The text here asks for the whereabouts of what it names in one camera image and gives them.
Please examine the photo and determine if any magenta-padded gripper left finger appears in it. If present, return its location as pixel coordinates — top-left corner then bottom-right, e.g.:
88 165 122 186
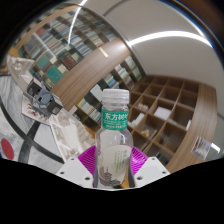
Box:
54 145 98 188

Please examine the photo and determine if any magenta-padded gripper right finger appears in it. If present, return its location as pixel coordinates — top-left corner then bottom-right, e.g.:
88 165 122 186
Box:
128 146 171 188

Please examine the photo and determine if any clear bottle with green label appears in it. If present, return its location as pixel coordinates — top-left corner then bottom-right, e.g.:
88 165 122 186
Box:
93 88 134 190

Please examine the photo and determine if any large white terraced architectural model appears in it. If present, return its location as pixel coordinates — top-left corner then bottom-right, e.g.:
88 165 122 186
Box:
49 106 98 161

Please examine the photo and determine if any wooden cubby shelf unit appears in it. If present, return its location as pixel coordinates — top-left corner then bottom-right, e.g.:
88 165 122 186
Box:
124 74 219 174

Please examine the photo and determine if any flat white site model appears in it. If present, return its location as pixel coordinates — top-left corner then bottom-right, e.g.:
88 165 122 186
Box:
21 96 51 126

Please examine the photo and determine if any dark grey building model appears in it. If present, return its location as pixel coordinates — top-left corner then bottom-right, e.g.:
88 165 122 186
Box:
26 78 64 118

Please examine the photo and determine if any tall bookshelf full of books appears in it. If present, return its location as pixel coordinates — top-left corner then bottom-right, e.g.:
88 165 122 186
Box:
13 3 148 134

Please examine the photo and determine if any white architectural model with ramp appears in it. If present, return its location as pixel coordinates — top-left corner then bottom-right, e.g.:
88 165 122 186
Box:
6 54 36 91

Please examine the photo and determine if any straight ceiling light strip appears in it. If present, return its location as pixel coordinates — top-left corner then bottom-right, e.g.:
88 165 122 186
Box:
128 30 213 48

